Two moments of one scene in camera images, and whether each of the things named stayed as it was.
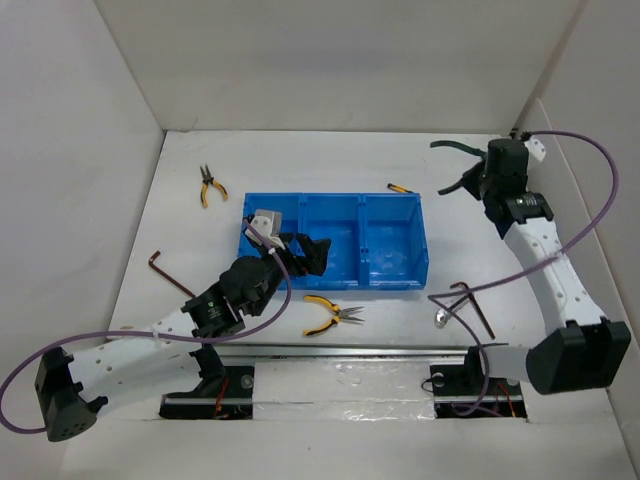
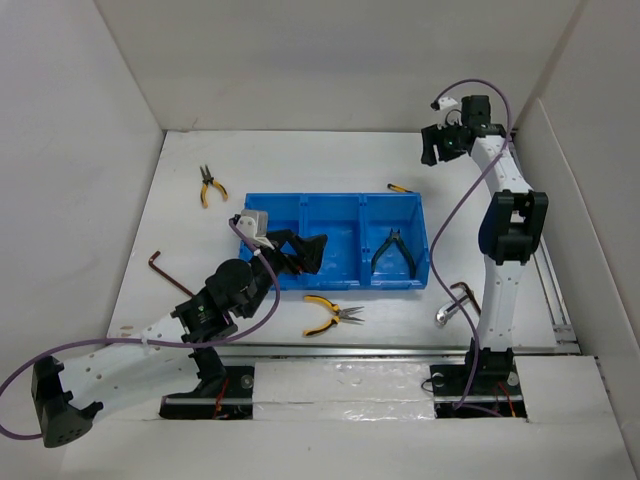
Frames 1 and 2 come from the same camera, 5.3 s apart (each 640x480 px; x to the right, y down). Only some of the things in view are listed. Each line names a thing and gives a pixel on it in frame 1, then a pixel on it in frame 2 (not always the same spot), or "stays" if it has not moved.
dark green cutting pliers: (473, 179) to (394, 236)
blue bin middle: (339, 218) stays
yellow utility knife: (397, 188) stays
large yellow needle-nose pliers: (341, 314) stays
